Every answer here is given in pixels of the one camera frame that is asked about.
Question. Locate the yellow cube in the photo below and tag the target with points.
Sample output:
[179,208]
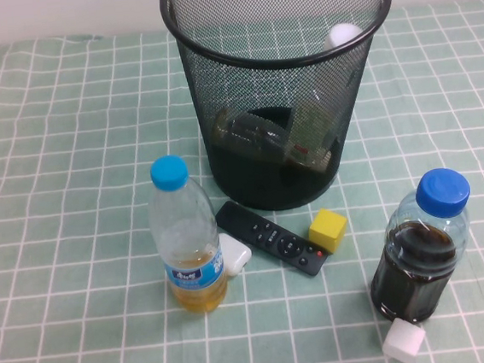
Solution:
[326,231]

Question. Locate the dark liquid bottle blue cap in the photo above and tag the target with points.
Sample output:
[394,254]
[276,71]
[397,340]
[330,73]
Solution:
[414,276]

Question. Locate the white earbuds case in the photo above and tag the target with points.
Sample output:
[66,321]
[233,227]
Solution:
[237,255]

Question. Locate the white cube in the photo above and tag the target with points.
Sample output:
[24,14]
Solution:
[403,342]

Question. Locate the bottle light blue cap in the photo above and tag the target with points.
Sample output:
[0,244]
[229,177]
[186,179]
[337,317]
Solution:
[185,238]

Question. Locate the small bottle cream cap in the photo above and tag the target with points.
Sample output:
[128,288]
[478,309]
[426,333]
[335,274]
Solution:
[246,134]

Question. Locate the green checked tablecloth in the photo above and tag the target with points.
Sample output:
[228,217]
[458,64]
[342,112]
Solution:
[52,165]

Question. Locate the clear bottle white cap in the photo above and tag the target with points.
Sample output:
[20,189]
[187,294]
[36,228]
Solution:
[314,131]

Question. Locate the black mesh wastebasket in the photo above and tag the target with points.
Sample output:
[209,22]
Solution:
[268,183]

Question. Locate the black remote control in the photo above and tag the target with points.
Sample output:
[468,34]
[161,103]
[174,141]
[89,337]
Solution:
[268,234]

